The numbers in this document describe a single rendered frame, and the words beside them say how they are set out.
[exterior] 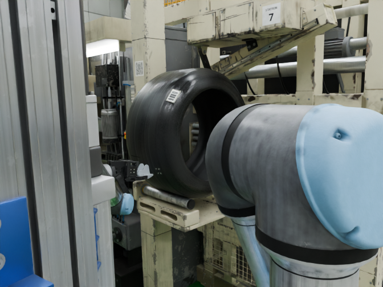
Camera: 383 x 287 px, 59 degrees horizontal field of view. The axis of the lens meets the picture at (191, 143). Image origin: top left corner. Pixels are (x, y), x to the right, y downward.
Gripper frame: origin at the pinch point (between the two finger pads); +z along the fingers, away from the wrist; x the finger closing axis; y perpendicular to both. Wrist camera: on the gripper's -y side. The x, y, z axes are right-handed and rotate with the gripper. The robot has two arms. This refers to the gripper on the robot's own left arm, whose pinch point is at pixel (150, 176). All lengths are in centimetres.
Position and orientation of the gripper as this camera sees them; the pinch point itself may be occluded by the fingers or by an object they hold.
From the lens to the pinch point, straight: 145.5
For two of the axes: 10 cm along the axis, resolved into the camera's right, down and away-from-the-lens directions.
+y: 0.7, -10.0, -0.6
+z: 7.3, 0.1, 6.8
